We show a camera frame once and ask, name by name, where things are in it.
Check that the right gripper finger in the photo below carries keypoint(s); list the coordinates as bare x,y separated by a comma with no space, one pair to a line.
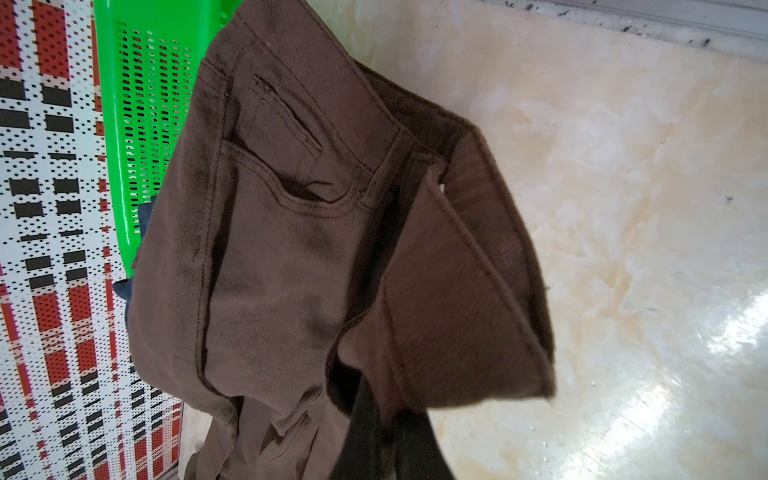
386,439

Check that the brown trousers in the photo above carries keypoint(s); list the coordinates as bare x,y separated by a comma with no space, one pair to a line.
317,217

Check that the blue denim jeans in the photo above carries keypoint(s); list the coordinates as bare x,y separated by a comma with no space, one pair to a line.
124,288

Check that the green plastic basket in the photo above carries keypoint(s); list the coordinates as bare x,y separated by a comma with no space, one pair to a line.
149,52

